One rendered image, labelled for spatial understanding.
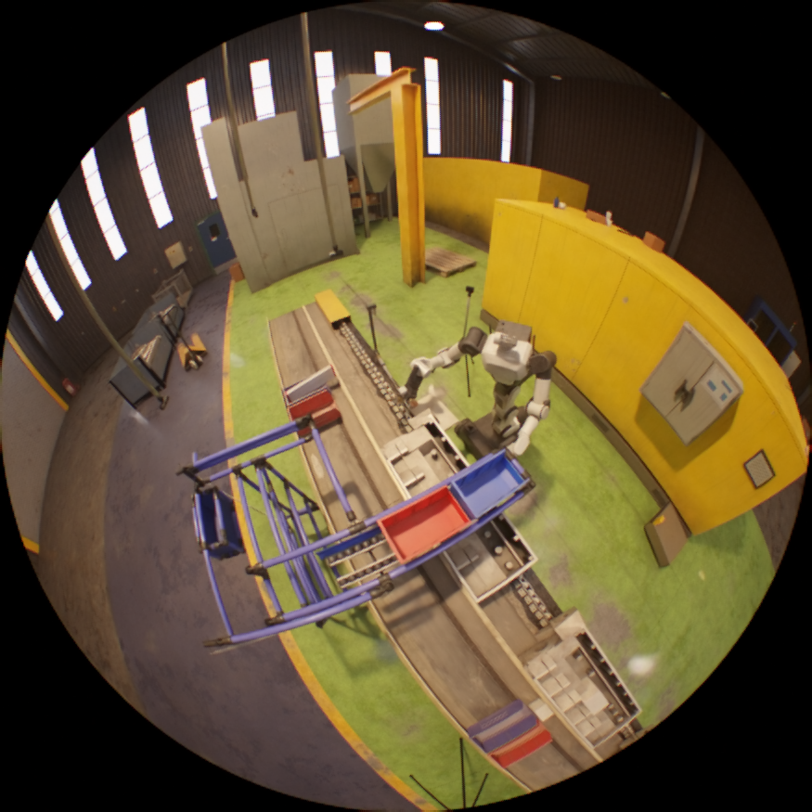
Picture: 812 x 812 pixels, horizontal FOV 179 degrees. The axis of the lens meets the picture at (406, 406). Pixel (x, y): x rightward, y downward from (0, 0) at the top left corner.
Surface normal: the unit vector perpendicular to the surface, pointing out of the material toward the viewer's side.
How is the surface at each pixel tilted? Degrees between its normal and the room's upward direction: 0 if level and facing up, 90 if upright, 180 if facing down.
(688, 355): 90
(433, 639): 0
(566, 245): 90
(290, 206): 90
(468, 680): 0
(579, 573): 0
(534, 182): 90
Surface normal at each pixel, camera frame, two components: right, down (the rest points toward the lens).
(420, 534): 0.04, -0.63
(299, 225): 0.49, 0.69
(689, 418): -0.87, 0.42
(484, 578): -0.19, -0.51
